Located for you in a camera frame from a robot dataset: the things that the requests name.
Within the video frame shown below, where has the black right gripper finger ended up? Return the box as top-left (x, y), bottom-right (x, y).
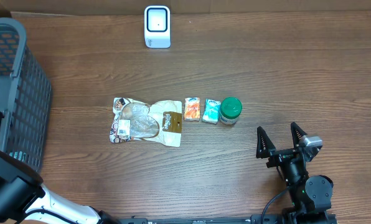
top-left (256, 126), bottom-right (276, 158)
top-left (291, 122), bottom-right (307, 147)

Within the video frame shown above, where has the green lid jar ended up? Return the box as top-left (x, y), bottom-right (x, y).
top-left (219, 97), bottom-right (243, 125)

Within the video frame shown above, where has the teal tissue packet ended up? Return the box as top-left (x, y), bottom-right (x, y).
top-left (202, 99), bottom-right (221, 124)

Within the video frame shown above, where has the orange snack packet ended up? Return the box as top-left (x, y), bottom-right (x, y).
top-left (184, 97), bottom-right (200, 121)

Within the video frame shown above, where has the beige snack pouch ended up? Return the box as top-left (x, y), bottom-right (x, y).
top-left (109, 98), bottom-right (182, 147)

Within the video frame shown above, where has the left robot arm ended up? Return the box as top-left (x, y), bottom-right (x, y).
top-left (0, 112), bottom-right (119, 223)

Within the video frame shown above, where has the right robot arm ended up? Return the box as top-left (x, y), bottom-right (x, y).
top-left (256, 122), bottom-right (337, 224)

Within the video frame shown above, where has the white barcode scanner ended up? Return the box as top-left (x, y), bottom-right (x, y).
top-left (144, 5), bottom-right (171, 49)

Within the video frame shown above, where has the grey plastic mesh basket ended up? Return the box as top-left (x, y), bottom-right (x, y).
top-left (0, 18), bottom-right (52, 172)

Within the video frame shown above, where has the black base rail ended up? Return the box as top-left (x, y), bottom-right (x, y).
top-left (116, 213), bottom-right (339, 224)

